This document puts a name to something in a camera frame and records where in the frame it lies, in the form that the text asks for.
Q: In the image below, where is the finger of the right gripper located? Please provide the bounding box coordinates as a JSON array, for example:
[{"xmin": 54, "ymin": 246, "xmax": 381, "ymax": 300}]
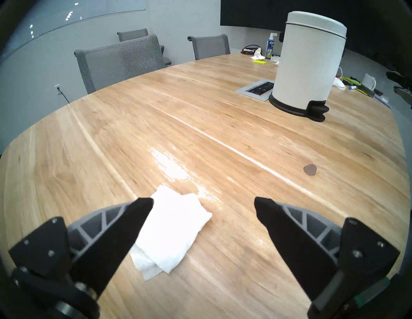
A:
[
  {"xmin": 386, "ymin": 71, "xmax": 412, "ymax": 87},
  {"xmin": 393, "ymin": 87, "xmax": 412, "ymax": 109}
]

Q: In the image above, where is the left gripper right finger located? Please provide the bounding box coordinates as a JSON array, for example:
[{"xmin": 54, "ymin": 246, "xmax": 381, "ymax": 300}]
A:
[{"xmin": 254, "ymin": 197, "xmax": 400, "ymax": 319}]

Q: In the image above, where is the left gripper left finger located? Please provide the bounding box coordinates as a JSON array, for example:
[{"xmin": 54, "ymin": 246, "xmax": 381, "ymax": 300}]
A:
[{"xmin": 8, "ymin": 197, "xmax": 154, "ymax": 319}]

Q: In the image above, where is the white wiping tissue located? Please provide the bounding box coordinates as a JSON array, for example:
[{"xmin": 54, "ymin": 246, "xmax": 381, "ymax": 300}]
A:
[{"xmin": 130, "ymin": 185, "xmax": 213, "ymax": 281}]

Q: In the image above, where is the white mug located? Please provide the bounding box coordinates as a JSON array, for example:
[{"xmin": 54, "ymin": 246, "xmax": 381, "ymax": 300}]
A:
[{"xmin": 361, "ymin": 73, "xmax": 376, "ymax": 91}]

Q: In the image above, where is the white pedal trash can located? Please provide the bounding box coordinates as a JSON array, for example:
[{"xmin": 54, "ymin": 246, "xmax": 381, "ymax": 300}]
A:
[{"xmin": 269, "ymin": 11, "xmax": 347, "ymax": 123}]

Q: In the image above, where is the whiteboard cleaner spray bottle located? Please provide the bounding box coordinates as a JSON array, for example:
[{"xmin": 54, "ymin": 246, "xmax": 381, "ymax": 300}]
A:
[{"xmin": 266, "ymin": 32, "xmax": 278, "ymax": 60}]

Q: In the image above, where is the grey table outlet panel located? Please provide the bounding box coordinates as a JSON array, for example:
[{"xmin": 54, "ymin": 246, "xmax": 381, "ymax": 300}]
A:
[{"xmin": 235, "ymin": 79, "xmax": 275, "ymax": 102}]

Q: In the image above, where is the grey mesh-back chair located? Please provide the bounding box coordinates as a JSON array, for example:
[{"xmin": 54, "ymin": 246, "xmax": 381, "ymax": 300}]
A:
[{"xmin": 74, "ymin": 34, "xmax": 166, "ymax": 94}]

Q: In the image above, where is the grey fabric-back chair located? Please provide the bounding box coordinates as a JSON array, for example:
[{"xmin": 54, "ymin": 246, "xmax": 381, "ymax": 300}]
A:
[{"xmin": 187, "ymin": 34, "xmax": 231, "ymax": 61}]

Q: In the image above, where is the grey swivel office chair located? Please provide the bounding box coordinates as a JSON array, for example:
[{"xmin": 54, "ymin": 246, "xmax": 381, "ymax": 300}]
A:
[{"xmin": 117, "ymin": 28, "xmax": 172, "ymax": 66}]

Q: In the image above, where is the large black wall screen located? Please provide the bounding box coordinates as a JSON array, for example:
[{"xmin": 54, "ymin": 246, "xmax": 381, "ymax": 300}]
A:
[{"xmin": 220, "ymin": 0, "xmax": 412, "ymax": 65}]

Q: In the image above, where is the glass wall board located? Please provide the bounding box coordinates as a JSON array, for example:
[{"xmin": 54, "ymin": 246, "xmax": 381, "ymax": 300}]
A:
[{"xmin": 0, "ymin": 0, "xmax": 147, "ymax": 61}]

